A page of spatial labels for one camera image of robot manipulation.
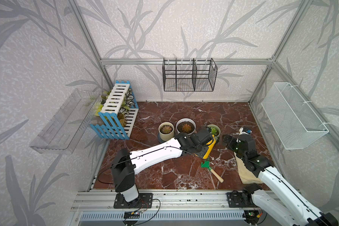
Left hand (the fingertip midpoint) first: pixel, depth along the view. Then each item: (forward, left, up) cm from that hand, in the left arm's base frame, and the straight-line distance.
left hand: (203, 148), depth 76 cm
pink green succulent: (+18, +22, -8) cm, 29 cm away
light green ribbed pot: (+14, -12, -8) cm, 20 cm away
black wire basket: (+55, +6, +9) cm, 56 cm away
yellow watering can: (+2, -5, -1) cm, 5 cm away
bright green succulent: (+16, -10, -6) cm, 20 cm away
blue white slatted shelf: (+15, +48, +8) cm, 51 cm away
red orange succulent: (+17, +8, -5) cm, 20 cm away
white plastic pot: (+23, +11, -7) cm, 27 cm away
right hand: (+8, -16, -1) cm, 18 cm away
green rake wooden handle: (-3, -4, -16) cm, 17 cm away
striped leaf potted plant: (+27, +45, +8) cm, 53 cm away
